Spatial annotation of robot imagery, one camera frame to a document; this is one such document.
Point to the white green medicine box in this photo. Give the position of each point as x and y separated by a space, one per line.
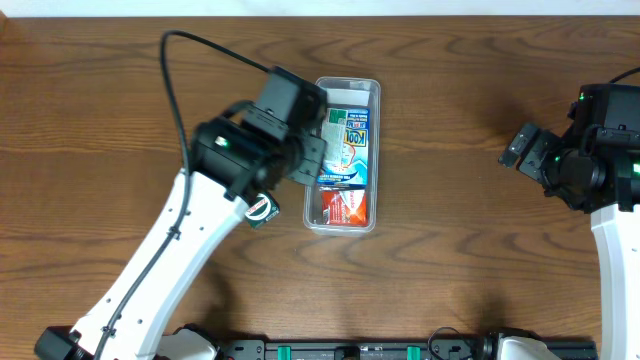
332 132

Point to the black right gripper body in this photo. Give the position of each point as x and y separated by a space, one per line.
528 151

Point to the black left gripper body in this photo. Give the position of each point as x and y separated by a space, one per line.
310 157

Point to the green Zam-Buk box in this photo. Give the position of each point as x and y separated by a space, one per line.
263 210

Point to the red Panadol box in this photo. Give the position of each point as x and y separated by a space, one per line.
344 208

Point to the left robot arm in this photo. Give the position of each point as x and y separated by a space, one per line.
235 158

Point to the clear plastic container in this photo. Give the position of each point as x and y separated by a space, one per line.
345 92

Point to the blue cooling patch packet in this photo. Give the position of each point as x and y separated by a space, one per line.
354 172

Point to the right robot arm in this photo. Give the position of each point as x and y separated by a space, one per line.
615 227

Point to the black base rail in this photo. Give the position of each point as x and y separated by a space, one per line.
380 350

